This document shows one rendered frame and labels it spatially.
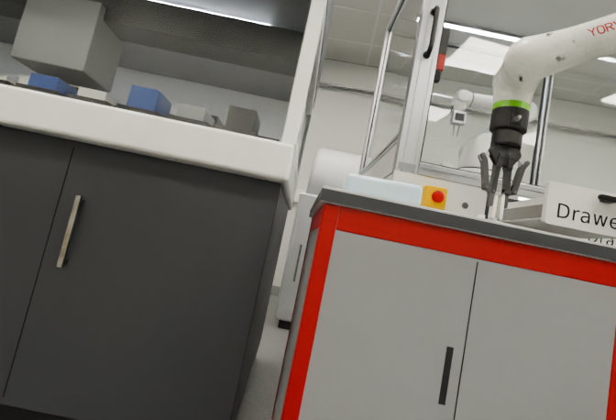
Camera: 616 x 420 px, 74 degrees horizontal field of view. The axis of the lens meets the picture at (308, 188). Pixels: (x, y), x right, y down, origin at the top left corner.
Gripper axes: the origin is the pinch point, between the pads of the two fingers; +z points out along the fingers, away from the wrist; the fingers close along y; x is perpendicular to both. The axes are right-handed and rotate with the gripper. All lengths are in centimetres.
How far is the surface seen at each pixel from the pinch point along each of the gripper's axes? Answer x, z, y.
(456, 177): 29.7, -12.6, -2.9
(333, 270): -31, 23, -40
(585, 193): -2.2, -7.7, 20.4
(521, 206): 12.6, -3.8, 11.9
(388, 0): 220, -197, -28
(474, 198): 30.5, -6.8, 4.4
